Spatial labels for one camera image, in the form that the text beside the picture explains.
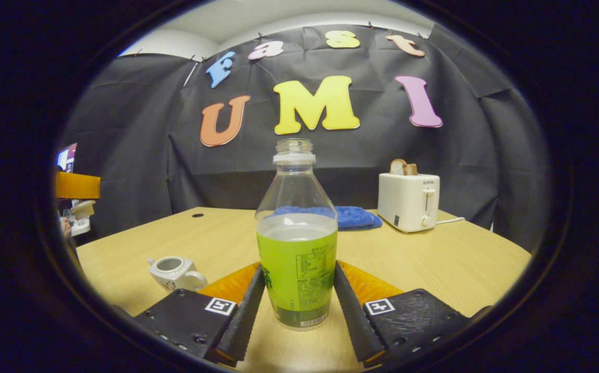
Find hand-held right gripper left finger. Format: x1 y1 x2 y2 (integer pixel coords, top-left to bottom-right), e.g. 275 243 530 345
133 262 266 367

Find white floral teacup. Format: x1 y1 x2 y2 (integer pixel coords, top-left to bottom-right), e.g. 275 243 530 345
147 256 208 292

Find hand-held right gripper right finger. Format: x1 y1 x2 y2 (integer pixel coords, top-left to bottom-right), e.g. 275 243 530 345
333 261 493 368

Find blue towel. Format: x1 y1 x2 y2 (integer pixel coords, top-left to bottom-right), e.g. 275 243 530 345
273 205 383 230

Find green label water bottle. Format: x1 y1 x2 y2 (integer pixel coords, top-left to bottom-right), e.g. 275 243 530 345
255 138 338 331

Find white toaster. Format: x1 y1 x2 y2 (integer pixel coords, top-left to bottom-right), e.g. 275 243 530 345
377 173 441 233

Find computer monitor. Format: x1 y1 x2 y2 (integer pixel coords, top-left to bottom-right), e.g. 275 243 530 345
56 143 78 174

